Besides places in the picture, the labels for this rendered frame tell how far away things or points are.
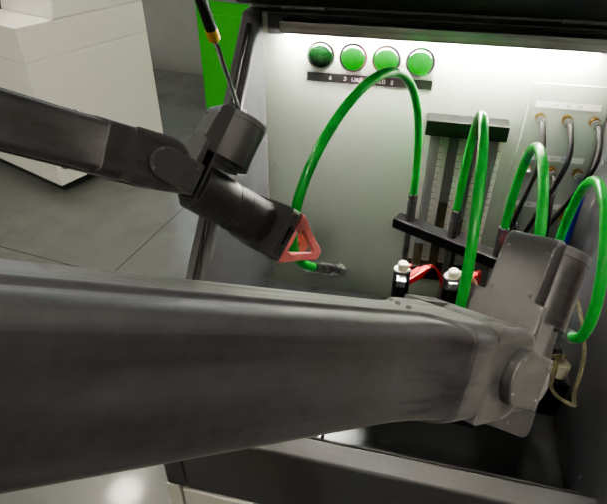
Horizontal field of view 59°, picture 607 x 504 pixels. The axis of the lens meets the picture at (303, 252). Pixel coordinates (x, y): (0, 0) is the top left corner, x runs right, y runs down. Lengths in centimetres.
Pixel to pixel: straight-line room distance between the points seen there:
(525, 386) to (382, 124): 78
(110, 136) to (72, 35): 296
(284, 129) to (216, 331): 96
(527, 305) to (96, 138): 41
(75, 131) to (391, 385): 41
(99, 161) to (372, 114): 63
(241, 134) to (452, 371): 41
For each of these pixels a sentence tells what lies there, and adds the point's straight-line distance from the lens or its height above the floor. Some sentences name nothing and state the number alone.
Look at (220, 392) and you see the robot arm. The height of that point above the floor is 153.
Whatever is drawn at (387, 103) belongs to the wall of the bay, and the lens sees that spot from 106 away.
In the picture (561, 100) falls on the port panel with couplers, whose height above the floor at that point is 133.
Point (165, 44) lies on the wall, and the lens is 572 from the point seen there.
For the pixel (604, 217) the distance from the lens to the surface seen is 77.
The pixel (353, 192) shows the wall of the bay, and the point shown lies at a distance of 115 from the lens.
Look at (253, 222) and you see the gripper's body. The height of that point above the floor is 132.
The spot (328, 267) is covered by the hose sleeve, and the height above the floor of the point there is 117.
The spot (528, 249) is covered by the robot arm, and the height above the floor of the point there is 145.
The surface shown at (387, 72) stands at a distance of 80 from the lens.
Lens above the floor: 166
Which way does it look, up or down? 36 degrees down
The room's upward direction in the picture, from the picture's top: straight up
